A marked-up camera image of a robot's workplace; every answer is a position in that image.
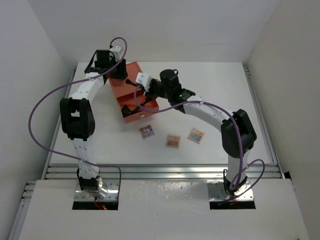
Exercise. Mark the brown quad eyeshadow palette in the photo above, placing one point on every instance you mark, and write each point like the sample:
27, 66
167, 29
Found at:
172, 141

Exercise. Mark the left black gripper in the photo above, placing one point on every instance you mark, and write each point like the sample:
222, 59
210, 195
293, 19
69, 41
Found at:
121, 73

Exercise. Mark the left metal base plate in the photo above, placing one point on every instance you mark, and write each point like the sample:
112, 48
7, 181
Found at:
107, 193

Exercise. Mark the colourful eyeshadow palette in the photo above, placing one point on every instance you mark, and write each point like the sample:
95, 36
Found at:
195, 135

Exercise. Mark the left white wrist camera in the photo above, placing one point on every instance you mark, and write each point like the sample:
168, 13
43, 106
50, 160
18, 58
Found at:
117, 51

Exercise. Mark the small black makeup brush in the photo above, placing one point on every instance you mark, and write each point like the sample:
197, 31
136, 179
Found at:
138, 106

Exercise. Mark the aluminium rail frame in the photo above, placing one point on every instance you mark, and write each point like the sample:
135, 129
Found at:
170, 172

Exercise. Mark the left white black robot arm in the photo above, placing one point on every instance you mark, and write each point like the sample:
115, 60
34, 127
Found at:
77, 119

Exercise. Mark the thin black makeup brush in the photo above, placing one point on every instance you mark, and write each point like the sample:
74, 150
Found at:
129, 82

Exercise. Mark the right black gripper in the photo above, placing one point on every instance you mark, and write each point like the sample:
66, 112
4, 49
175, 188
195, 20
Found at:
150, 91

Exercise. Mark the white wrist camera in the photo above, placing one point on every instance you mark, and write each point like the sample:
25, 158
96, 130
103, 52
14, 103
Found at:
144, 81
117, 51

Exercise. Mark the orange drawer box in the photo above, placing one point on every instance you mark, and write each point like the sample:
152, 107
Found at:
124, 94

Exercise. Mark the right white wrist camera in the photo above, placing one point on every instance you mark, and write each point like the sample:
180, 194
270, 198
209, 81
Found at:
144, 81

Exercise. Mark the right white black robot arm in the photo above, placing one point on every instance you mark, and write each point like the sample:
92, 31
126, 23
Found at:
237, 132

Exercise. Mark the round-pan eyeshadow palette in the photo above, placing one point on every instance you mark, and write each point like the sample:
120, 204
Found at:
146, 132

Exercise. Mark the white front cover panel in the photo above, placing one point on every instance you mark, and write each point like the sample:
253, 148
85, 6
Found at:
158, 210

